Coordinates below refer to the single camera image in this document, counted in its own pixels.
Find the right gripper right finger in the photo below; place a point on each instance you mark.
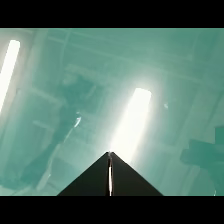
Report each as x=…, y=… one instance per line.
x=128, y=181

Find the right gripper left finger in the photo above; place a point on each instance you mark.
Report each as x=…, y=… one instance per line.
x=93, y=181

